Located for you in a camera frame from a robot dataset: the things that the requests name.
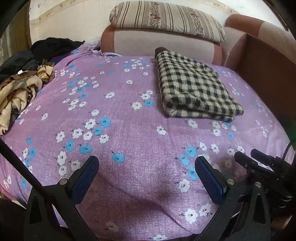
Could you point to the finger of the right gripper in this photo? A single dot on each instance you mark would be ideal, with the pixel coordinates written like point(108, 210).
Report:
point(263, 158)
point(251, 165)

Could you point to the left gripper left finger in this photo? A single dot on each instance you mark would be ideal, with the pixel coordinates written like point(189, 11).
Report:
point(52, 214)

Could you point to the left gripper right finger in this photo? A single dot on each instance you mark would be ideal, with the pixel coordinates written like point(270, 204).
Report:
point(242, 212)

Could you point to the black cream checkered coat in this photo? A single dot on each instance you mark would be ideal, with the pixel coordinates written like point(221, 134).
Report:
point(192, 89)

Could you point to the purple floral bed sheet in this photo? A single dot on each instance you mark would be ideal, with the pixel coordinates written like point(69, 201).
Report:
point(146, 187)

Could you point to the brown cream patterned garment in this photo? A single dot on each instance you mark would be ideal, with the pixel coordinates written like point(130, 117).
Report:
point(19, 90)

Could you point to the red blue garment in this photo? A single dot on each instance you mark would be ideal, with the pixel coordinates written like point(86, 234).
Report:
point(57, 59)

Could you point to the striped beige pillow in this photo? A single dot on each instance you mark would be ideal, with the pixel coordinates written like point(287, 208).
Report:
point(167, 17)

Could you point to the black garment pile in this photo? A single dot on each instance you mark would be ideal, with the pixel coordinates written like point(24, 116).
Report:
point(41, 50)

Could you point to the pink folded blanket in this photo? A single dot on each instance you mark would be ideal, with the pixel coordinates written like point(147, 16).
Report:
point(141, 42)

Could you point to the wooden wardrobe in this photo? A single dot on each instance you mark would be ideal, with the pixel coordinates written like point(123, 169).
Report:
point(16, 36)

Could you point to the brown wooden bed frame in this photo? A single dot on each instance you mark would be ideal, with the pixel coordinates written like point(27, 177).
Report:
point(264, 56)

